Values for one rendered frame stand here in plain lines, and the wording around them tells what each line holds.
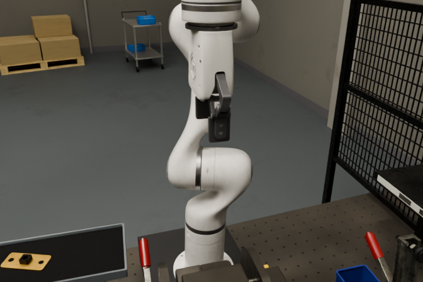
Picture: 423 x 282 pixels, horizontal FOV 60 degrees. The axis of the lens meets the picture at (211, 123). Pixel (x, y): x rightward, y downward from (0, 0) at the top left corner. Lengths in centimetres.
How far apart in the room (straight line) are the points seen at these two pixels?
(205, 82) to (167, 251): 88
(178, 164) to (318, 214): 87
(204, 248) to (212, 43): 73
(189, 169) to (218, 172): 8
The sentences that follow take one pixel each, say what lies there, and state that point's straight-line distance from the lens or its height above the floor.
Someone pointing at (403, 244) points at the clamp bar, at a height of 121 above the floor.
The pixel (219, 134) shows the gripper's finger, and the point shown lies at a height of 146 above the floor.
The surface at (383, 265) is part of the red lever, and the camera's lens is 89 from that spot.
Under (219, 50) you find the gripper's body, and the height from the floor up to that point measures 158.
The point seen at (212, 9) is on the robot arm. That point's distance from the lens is 50.
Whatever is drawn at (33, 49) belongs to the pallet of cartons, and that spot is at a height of 36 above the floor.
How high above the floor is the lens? 168
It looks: 24 degrees down
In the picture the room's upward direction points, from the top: straight up
